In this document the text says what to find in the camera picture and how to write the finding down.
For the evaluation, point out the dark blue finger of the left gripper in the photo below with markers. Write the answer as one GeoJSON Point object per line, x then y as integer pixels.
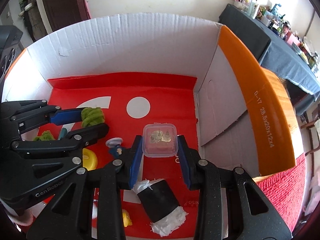
{"type": "Point", "coordinates": [85, 136]}

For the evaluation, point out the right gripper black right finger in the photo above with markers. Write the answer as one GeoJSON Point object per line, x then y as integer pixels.
{"type": "Point", "coordinates": [200, 174]}

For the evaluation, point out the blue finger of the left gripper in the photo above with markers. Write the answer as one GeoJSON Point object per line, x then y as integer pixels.
{"type": "Point", "coordinates": [66, 116]}

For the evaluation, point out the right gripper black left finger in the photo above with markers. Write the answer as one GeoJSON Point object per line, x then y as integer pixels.
{"type": "Point", "coordinates": [119, 174]}

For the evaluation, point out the teal plastic clothes clip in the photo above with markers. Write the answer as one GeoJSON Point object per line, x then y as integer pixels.
{"type": "Point", "coordinates": [63, 133]}

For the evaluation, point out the green yarn ball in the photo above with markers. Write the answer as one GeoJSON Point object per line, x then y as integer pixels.
{"type": "Point", "coordinates": [45, 136]}
{"type": "Point", "coordinates": [92, 116]}

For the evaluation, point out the yellow round lid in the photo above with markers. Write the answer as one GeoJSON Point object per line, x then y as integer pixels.
{"type": "Point", "coordinates": [89, 159]}

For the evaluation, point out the dark small doll figurine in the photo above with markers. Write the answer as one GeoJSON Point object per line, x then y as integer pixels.
{"type": "Point", "coordinates": [114, 147]}

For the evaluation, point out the black white fuzzy roll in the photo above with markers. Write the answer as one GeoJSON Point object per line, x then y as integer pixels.
{"type": "Point", "coordinates": [161, 206]}

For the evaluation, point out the clear small plastic box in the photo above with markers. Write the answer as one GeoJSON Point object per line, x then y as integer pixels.
{"type": "Point", "coordinates": [159, 140]}

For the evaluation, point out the pink yellow doll figurine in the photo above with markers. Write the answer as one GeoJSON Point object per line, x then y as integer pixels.
{"type": "Point", "coordinates": [126, 218]}

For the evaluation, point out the white fluffy plush toy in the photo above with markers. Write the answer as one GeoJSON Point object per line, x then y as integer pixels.
{"type": "Point", "coordinates": [27, 216]}

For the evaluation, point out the red knitted table cloth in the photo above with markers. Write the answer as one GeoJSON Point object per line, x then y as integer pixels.
{"type": "Point", "coordinates": [285, 190]}

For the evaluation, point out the orange cardboard box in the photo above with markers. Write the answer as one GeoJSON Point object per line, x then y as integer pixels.
{"type": "Point", "coordinates": [143, 69]}

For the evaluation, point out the person in doorway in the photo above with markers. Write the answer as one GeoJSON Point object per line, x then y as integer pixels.
{"type": "Point", "coordinates": [32, 20]}

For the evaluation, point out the dark brown door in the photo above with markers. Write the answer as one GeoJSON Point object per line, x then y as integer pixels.
{"type": "Point", "coordinates": [62, 13]}

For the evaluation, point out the blue covered side table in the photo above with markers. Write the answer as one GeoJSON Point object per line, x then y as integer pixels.
{"type": "Point", "coordinates": [276, 55]}

